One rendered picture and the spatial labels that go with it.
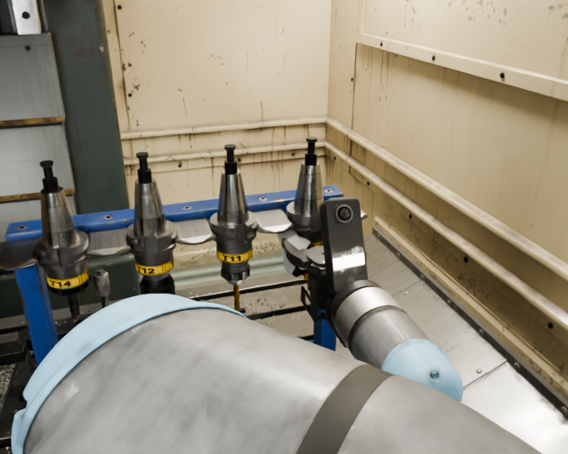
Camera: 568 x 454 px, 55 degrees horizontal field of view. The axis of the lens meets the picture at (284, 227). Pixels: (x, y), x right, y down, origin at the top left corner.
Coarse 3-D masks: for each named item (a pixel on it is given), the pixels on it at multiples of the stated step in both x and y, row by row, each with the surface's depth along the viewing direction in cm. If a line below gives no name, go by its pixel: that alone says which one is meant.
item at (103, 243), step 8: (88, 232) 73; (96, 232) 72; (104, 232) 72; (112, 232) 72; (120, 232) 72; (88, 240) 71; (96, 240) 70; (104, 240) 70; (112, 240) 70; (120, 240) 70; (88, 248) 69; (96, 248) 68; (104, 248) 68; (112, 248) 68; (120, 248) 68; (128, 248) 69; (96, 256) 67; (104, 256) 67; (112, 256) 68
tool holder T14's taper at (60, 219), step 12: (60, 192) 65; (48, 204) 65; (60, 204) 65; (48, 216) 65; (60, 216) 66; (72, 216) 67; (48, 228) 66; (60, 228) 66; (72, 228) 67; (48, 240) 66; (60, 240) 66; (72, 240) 67
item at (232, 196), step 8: (224, 176) 71; (232, 176) 70; (240, 176) 71; (224, 184) 71; (232, 184) 71; (240, 184) 71; (224, 192) 71; (232, 192) 71; (240, 192) 71; (224, 200) 71; (232, 200) 71; (240, 200) 72; (224, 208) 72; (232, 208) 72; (240, 208) 72; (224, 216) 72; (232, 216) 72; (240, 216) 72; (248, 216) 74; (232, 224) 72
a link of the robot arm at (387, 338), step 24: (384, 312) 57; (360, 336) 57; (384, 336) 54; (408, 336) 53; (360, 360) 56; (384, 360) 52; (408, 360) 51; (432, 360) 50; (432, 384) 49; (456, 384) 50
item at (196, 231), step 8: (176, 224) 75; (184, 224) 75; (192, 224) 75; (200, 224) 75; (208, 224) 75; (176, 232) 72; (184, 232) 72; (192, 232) 72; (200, 232) 72; (208, 232) 72; (176, 240) 71; (184, 240) 70; (192, 240) 71; (200, 240) 71; (208, 240) 71
